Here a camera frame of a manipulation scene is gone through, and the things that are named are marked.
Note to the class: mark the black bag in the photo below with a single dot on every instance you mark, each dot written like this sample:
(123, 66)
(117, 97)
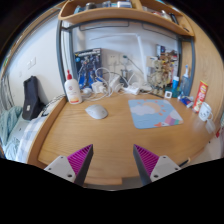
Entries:
(31, 98)

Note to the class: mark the clear blue pump bottle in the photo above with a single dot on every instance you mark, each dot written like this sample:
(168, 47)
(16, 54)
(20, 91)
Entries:
(186, 83)

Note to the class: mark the light grey computer mouse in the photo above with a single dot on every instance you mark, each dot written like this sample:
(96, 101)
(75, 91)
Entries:
(96, 111)

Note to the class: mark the red chips can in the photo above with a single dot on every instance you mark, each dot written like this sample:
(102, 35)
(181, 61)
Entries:
(201, 95)

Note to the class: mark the brown tree creature figure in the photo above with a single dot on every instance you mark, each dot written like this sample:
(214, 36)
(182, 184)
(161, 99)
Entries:
(158, 75)

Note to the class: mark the teal blanket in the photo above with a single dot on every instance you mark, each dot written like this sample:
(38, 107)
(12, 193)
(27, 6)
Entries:
(10, 125)

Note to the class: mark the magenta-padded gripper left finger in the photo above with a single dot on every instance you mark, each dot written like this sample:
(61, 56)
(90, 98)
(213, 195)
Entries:
(61, 165)

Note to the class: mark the white wall socket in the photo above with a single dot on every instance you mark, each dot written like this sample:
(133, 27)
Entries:
(128, 60)
(112, 59)

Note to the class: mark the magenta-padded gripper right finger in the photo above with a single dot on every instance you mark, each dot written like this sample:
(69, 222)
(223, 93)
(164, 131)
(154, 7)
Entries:
(163, 165)

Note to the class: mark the plaid blanket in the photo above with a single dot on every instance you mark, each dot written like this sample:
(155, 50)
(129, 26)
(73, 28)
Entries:
(30, 136)

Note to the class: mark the blue cloud-print mouse pad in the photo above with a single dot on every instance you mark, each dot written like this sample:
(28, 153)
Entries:
(153, 115)

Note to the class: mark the colourful comic-print box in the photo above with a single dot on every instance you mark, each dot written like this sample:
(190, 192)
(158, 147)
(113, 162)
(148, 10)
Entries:
(173, 58)

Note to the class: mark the small white square clock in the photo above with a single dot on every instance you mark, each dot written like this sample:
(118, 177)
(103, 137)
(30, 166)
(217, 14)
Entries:
(168, 94)

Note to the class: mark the small blue packet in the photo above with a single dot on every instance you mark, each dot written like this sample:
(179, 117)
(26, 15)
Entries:
(186, 101)

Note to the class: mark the white mug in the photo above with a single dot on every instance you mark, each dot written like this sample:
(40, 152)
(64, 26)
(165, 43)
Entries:
(204, 111)

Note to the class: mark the white red-capped pump bottle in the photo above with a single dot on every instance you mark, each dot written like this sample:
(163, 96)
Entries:
(72, 91)

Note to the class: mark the teal bowl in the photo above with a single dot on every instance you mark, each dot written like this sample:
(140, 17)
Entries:
(175, 92)

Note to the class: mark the robot model kit box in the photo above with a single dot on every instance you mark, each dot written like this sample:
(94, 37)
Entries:
(87, 68)

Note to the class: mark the white multi-port charger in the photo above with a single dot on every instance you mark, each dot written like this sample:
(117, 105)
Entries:
(98, 87)

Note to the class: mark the large white power adapter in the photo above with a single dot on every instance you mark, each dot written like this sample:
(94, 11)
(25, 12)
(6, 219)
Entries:
(115, 84)

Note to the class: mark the clear glass tumbler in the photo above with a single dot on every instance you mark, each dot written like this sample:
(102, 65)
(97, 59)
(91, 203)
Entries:
(125, 76)

